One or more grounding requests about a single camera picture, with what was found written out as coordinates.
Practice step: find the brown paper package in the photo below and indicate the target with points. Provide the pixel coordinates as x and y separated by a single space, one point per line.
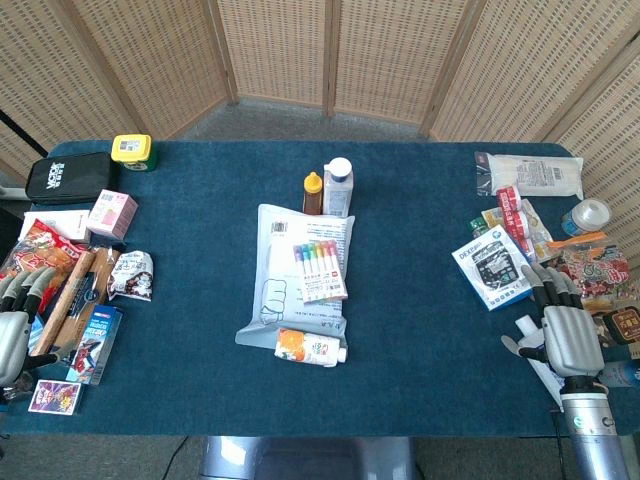
87 295

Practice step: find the clear bag of candies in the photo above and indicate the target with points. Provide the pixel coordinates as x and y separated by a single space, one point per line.
537 235

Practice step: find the red snack bag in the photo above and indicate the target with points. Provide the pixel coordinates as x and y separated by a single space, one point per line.
35 252

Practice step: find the white printed snack packet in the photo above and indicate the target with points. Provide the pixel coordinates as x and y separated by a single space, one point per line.
131 275

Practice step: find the black zip pouch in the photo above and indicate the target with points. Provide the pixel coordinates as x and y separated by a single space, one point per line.
70 177

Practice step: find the yellow lidded green container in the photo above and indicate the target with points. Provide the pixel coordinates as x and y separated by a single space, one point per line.
133 152

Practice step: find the red white wrapped roll pack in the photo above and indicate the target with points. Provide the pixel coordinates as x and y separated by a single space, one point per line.
515 212

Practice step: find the blue table cloth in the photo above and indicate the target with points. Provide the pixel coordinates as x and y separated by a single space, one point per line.
400 300

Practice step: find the orange plastic utensil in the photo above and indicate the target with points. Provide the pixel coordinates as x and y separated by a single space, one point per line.
575 241

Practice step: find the orange tube package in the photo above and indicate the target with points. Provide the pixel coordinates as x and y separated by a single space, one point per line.
310 348

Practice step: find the clear jar with white lid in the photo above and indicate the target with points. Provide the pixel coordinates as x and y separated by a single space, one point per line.
587 217

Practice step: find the small green packet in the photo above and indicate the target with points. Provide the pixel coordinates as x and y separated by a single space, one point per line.
477 227

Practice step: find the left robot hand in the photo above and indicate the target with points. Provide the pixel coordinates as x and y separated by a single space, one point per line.
12 336

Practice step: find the large white plastic mailer bag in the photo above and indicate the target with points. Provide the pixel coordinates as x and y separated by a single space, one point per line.
300 270

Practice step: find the blue white DEXP box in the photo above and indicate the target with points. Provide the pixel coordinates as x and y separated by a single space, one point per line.
492 272

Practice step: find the clear bottle with white cap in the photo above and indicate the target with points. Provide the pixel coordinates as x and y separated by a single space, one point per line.
337 190

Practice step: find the blue toothpaste box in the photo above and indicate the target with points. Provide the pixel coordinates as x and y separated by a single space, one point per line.
95 345

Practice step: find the white flat box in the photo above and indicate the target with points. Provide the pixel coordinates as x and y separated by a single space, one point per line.
55 224

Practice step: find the pack of coloured markers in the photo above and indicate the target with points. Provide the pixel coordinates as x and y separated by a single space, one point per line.
320 270

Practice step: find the white noodle package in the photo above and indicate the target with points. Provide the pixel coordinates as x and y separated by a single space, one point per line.
530 175

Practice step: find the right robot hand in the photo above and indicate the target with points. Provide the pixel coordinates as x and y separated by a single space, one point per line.
570 340

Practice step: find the colourful printed snack bag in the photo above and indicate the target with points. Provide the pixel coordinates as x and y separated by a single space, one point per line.
595 275

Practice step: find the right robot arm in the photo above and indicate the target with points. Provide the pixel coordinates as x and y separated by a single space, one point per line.
596 430

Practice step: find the pink small carton box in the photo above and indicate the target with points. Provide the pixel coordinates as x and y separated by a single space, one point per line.
112 212

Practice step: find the honey bottle with yellow cap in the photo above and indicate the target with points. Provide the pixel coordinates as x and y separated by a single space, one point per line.
312 194

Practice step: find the white small tube bottle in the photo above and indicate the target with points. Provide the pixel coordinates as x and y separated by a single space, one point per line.
529 332

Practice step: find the dark brown labelled box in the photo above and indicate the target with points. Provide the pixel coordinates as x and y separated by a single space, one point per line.
622 325

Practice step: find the woven folding screen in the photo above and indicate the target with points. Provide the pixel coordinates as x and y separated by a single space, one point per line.
320 55

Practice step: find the small purple card pack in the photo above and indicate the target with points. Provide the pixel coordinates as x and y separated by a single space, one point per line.
55 396

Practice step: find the white paper sheet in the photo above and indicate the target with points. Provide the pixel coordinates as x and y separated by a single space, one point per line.
547 380

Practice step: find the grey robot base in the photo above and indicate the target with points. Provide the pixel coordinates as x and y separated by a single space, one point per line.
305 457

